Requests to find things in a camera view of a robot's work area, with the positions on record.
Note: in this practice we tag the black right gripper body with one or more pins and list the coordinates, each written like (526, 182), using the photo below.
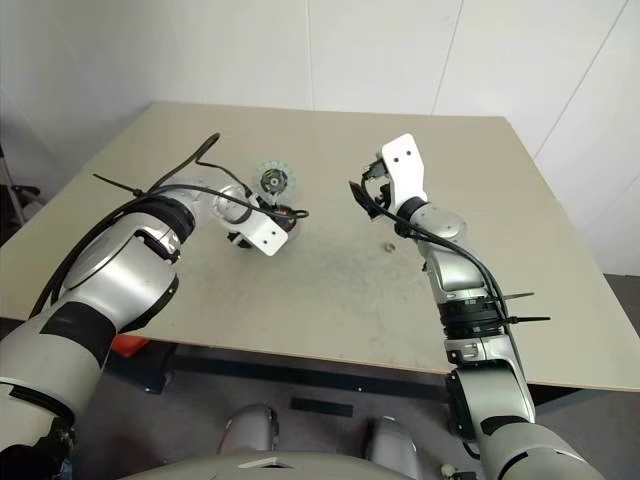
(384, 190)

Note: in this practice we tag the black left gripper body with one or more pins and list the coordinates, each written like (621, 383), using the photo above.
(240, 240)

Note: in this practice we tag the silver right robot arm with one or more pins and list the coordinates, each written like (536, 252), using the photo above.
(450, 280)

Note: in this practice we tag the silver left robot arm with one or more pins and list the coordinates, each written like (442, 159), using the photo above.
(115, 270)

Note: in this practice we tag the black zip tie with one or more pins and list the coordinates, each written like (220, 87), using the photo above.
(520, 296)
(530, 318)
(117, 185)

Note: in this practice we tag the orange object under table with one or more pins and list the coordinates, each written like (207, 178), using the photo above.
(127, 345)

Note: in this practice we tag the black rectangular floor strip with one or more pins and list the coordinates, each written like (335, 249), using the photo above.
(320, 407)

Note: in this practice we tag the grey rounded shape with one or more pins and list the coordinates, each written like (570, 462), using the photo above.
(395, 445)
(250, 430)

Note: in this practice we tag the grey robot torso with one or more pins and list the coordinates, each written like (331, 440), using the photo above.
(280, 470)

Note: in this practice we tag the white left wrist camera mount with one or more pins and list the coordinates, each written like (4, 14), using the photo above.
(265, 235)

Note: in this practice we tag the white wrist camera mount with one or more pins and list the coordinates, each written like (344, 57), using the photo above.
(405, 165)
(265, 235)

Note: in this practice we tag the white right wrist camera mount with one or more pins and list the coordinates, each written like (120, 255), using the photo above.
(405, 165)

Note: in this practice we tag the black table frame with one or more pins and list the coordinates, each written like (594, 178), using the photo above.
(300, 367)

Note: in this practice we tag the dark chair frame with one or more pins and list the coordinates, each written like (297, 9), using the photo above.
(25, 190)

